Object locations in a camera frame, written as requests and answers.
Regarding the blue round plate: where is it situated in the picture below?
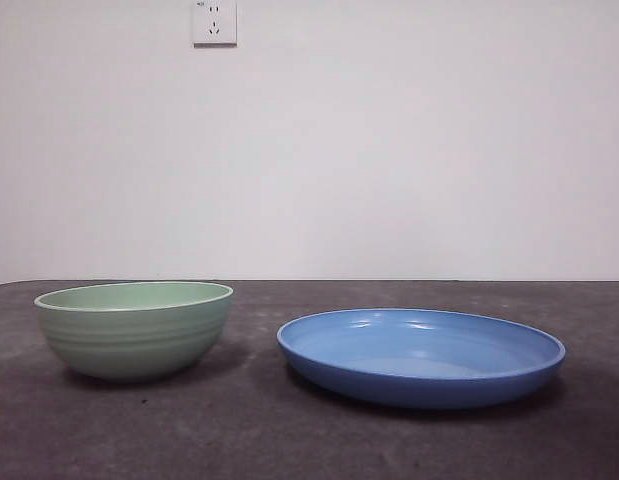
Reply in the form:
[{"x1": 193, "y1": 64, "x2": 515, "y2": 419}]
[{"x1": 276, "y1": 307, "x2": 567, "y2": 411}]

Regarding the green ribbed bowl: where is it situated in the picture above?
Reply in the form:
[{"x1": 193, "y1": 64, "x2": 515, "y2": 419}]
[{"x1": 33, "y1": 280, "x2": 234, "y2": 385}]

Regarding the white wall socket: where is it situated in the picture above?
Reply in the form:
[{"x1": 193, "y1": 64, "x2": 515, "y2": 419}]
[{"x1": 192, "y1": 0, "x2": 239, "y2": 50}]

